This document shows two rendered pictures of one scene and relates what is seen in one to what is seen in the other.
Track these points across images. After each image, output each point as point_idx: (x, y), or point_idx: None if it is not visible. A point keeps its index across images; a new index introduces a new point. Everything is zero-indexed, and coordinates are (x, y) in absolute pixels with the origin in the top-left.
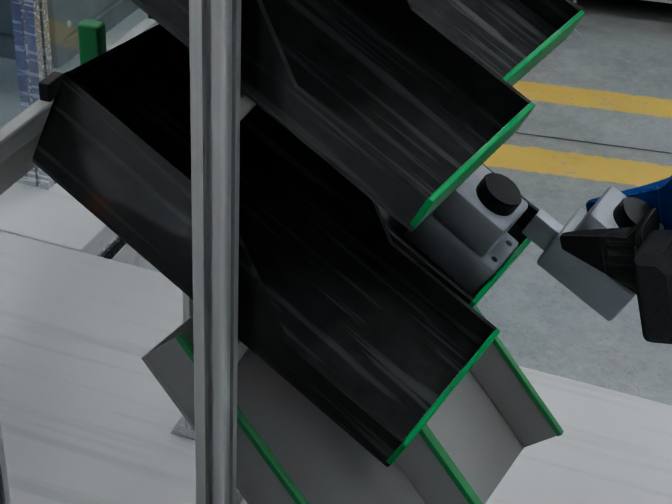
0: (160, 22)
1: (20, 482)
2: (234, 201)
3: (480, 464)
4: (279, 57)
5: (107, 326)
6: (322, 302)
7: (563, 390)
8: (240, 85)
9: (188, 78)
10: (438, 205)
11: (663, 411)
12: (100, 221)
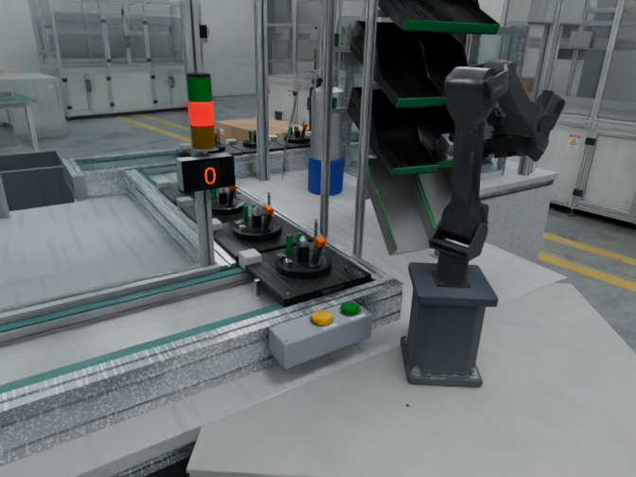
0: None
1: (350, 234)
2: (369, 106)
3: None
4: (380, 71)
5: None
6: (397, 150)
7: (519, 259)
8: (373, 78)
9: (391, 106)
10: (406, 106)
11: (550, 272)
12: None
